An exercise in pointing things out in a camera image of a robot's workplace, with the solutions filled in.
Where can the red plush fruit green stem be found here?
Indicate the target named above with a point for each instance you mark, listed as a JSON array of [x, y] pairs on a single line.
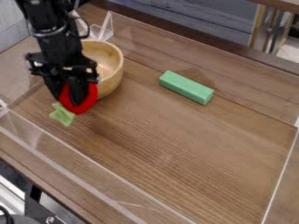
[[65, 110]]

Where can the green rectangular block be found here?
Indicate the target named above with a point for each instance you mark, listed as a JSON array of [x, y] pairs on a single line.
[[185, 87]]

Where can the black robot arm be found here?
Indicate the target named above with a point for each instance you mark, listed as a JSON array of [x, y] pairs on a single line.
[[45, 13]]

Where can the clear acrylic corner bracket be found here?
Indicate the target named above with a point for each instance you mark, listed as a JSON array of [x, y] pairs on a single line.
[[100, 32]]

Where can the gold metal chair frame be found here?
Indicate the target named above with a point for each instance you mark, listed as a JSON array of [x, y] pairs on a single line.
[[270, 28]]

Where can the black table leg bracket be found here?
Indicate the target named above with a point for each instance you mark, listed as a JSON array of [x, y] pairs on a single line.
[[34, 210]]

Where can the light wooden bowl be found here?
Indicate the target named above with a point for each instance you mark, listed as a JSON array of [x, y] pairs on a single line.
[[109, 59]]

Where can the clear acrylic front barrier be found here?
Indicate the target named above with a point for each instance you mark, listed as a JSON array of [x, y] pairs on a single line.
[[98, 196]]

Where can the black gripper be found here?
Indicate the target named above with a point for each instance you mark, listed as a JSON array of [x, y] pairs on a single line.
[[60, 61]]

